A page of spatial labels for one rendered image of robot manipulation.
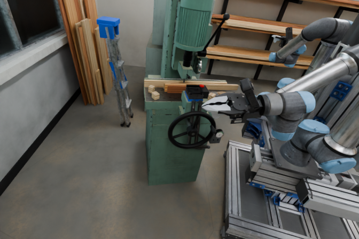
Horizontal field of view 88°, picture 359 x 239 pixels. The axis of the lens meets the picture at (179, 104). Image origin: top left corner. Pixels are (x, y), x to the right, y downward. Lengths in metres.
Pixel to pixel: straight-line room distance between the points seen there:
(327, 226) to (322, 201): 0.68
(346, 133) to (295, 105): 0.32
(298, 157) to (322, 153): 0.16
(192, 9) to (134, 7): 2.54
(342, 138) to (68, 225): 1.70
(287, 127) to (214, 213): 1.19
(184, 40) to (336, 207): 1.14
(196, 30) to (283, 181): 0.98
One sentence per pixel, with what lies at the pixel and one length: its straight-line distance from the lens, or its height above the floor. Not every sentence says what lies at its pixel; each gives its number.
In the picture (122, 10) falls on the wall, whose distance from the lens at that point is 3.60.
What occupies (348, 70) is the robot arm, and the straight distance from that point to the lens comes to 0.93.
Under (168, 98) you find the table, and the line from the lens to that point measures 1.18.
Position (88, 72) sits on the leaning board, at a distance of 2.47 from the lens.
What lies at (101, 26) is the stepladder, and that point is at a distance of 1.86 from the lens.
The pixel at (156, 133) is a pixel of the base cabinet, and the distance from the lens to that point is 1.32.
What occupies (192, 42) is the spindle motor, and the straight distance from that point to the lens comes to 1.11.
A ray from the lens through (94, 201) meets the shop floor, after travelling 1.79.
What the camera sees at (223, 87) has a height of 0.92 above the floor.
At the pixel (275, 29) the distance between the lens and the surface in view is 3.37.
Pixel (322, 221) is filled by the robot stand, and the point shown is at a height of 0.21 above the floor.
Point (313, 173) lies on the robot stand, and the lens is 1.21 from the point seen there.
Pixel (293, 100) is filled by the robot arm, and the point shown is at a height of 1.27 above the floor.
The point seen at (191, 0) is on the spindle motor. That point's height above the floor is 1.45.
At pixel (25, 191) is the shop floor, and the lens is 2.03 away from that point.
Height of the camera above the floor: 1.54
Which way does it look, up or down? 34 degrees down
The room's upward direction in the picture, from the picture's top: 9 degrees clockwise
